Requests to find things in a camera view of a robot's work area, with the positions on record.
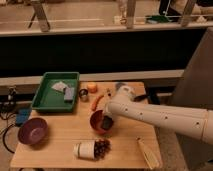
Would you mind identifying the grey object behind arm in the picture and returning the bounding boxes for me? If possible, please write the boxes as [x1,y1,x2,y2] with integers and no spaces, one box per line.
[115,82,126,90]

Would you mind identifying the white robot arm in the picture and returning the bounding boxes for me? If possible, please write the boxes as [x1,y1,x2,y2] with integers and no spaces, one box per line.
[104,85,213,145]

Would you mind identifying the red bowl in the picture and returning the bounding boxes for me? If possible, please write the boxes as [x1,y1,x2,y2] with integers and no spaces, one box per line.
[90,110,114,135]

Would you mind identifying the purple bowl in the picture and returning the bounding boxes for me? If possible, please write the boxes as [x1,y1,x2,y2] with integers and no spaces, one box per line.
[18,118,48,145]

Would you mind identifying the orange carrot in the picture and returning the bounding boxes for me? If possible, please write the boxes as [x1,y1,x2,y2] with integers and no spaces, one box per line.
[91,94,104,111]

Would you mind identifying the dark grape bunch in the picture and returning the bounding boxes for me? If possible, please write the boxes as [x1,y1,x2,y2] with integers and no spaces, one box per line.
[94,139,111,159]

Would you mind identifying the orange round fruit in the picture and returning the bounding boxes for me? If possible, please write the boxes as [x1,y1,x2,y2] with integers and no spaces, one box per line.
[87,82,97,93]

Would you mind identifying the white cup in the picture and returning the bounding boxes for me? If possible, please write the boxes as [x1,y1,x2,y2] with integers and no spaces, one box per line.
[73,140,95,159]

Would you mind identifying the grey sponge block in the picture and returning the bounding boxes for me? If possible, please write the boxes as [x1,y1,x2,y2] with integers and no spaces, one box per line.
[64,87,74,102]

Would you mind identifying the white cloth piece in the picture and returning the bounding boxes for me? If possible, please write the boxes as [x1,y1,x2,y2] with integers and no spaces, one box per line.
[52,81,68,92]

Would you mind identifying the yellow corn cob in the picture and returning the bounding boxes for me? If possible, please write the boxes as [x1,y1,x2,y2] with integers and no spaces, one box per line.
[137,138,160,170]

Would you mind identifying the green plastic tray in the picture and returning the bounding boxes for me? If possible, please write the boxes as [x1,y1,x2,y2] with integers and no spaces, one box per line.
[31,72,79,113]

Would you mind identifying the blue box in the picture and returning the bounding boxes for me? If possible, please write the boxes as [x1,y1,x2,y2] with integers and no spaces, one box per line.
[15,108,31,126]

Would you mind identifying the black cables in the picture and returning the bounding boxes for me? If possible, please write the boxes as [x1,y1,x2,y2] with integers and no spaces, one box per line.
[0,99,19,154]

